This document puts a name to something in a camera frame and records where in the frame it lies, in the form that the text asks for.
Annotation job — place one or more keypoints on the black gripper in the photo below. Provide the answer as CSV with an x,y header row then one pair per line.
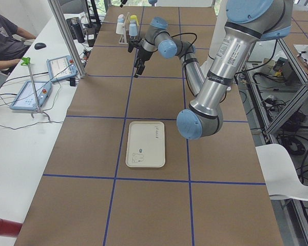
x,y
142,55

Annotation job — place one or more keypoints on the light blue cup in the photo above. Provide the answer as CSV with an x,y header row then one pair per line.
x,y
133,30

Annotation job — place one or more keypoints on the pale yellow cup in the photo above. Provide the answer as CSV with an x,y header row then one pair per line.
x,y
120,28

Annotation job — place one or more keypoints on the yellow plastic cup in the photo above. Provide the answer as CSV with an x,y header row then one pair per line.
x,y
133,19

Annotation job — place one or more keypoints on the blue plastic cup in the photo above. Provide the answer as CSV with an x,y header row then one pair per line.
x,y
121,18

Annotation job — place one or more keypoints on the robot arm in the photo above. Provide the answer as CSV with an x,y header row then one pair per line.
x,y
247,22
151,2

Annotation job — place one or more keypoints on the black bottle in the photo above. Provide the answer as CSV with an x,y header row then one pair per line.
x,y
77,30

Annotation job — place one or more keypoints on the far teach pendant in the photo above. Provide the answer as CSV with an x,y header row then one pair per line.
x,y
61,68

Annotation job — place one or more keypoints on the teach pendant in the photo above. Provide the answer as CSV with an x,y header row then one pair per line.
x,y
25,99
61,68

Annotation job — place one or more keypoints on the black computer mouse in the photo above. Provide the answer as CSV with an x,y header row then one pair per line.
x,y
39,46

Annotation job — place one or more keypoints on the white plastic tray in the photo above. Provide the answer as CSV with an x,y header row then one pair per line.
x,y
145,145

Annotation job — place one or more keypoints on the near teach pendant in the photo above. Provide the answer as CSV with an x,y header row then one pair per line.
x,y
25,99

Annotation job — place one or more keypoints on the person in grey shirt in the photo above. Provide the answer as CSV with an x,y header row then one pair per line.
x,y
11,49

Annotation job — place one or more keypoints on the white chair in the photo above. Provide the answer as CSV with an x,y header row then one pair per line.
x,y
280,174

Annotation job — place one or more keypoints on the red cylinder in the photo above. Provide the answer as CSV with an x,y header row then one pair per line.
x,y
10,228

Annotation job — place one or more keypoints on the white wire cup rack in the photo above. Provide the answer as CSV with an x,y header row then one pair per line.
x,y
123,38

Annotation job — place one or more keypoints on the aluminium frame post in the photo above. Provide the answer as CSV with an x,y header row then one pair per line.
x,y
67,37

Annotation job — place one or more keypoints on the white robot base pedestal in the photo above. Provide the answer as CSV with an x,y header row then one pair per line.
x,y
217,39

